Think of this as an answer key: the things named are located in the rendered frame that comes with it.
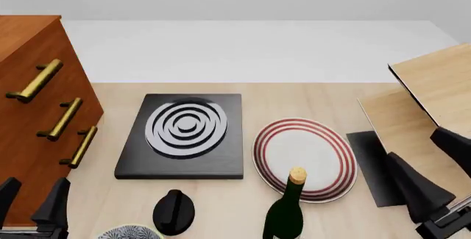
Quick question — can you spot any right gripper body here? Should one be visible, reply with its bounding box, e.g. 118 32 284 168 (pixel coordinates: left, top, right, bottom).
415 194 471 239

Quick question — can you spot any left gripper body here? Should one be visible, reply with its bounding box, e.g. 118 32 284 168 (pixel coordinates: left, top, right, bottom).
0 221 71 239

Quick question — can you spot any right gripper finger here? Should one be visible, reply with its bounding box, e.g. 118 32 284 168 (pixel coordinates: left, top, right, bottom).
386 151 458 224
429 126 471 174

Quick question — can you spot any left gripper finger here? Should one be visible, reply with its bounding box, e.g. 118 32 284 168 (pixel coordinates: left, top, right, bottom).
30 176 72 232
0 176 23 224

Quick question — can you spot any patterned bowl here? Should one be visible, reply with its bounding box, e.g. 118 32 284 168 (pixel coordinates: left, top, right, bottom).
96 224 165 239

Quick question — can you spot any flat black stove plate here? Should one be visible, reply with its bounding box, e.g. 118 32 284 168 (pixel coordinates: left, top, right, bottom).
114 93 245 181

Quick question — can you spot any white plate with red rings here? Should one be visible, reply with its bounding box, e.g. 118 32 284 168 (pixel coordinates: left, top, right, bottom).
251 117 359 204

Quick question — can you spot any pale wooden wine rack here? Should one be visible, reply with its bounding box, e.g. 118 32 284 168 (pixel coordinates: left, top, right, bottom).
345 43 471 208

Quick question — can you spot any wooden cabinet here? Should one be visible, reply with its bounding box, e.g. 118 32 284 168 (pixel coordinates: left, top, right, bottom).
0 15 105 228

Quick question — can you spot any round black stove knob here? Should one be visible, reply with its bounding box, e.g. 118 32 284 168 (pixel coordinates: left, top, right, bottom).
152 188 196 237

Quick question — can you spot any dark green corked wine bottle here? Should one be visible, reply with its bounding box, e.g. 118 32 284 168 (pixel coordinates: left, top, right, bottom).
261 166 308 239

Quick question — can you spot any short brass drawer handle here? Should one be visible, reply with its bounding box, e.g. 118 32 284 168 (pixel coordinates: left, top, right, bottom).
59 125 99 170

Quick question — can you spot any medium brass drawer handle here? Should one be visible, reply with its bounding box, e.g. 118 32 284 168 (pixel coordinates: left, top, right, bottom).
35 97 83 142

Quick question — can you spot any long brass drawer handle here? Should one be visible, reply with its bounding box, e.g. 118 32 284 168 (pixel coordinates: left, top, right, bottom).
5 58 64 104

